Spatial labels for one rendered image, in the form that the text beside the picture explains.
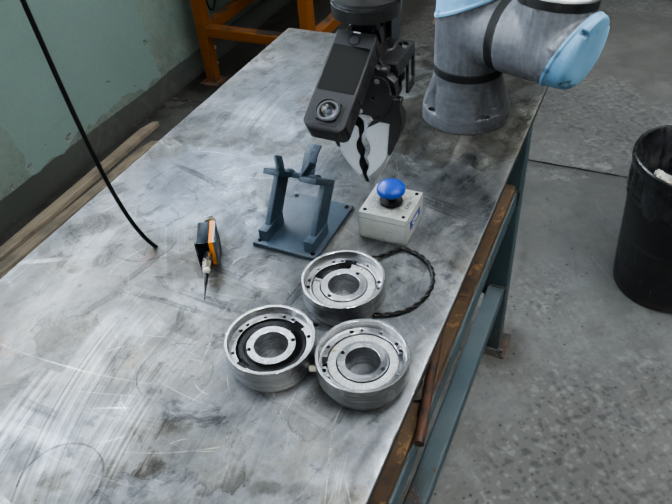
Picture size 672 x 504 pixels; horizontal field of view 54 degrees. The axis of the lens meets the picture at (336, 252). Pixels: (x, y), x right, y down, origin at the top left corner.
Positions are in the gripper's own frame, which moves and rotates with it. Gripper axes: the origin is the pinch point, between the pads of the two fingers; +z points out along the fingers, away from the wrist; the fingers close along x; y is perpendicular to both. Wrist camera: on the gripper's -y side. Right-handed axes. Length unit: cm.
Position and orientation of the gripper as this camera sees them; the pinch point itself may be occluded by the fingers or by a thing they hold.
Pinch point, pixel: (366, 175)
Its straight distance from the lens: 78.6
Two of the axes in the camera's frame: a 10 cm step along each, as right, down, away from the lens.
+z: 0.7, 7.5, 6.6
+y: 3.9, -6.3, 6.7
